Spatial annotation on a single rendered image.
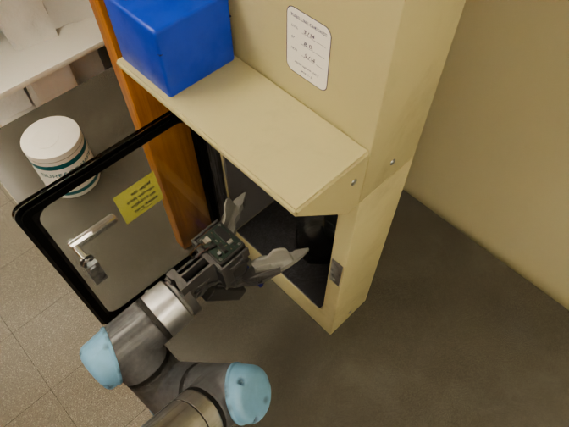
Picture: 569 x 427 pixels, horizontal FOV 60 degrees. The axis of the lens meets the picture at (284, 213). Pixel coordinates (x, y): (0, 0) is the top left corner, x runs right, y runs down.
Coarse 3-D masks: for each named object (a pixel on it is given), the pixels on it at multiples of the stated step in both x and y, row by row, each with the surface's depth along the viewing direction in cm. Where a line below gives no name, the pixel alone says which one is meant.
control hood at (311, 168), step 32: (128, 64) 61; (160, 96) 58; (192, 96) 58; (224, 96) 58; (256, 96) 58; (288, 96) 58; (192, 128) 56; (224, 128) 55; (256, 128) 55; (288, 128) 55; (320, 128) 55; (256, 160) 52; (288, 160) 52; (320, 160) 52; (352, 160) 52; (288, 192) 50; (320, 192) 50; (352, 192) 57
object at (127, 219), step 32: (96, 160) 68; (128, 160) 72; (160, 160) 78; (192, 160) 83; (96, 192) 72; (128, 192) 77; (160, 192) 83; (192, 192) 89; (64, 224) 71; (96, 224) 76; (128, 224) 82; (160, 224) 88; (192, 224) 96; (96, 256) 81; (128, 256) 87; (160, 256) 95; (96, 288) 86; (128, 288) 94
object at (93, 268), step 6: (90, 258) 80; (84, 264) 80; (90, 264) 79; (96, 264) 80; (90, 270) 79; (96, 270) 80; (102, 270) 82; (96, 276) 82; (102, 276) 83; (96, 282) 83
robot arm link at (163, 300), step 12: (156, 288) 71; (168, 288) 70; (144, 300) 70; (156, 300) 69; (168, 300) 69; (180, 300) 70; (156, 312) 68; (168, 312) 69; (180, 312) 70; (192, 312) 72; (168, 324) 69; (180, 324) 70
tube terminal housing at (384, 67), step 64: (256, 0) 52; (320, 0) 45; (384, 0) 40; (448, 0) 44; (256, 64) 60; (384, 64) 44; (384, 128) 52; (384, 192) 66; (256, 256) 106; (320, 320) 100
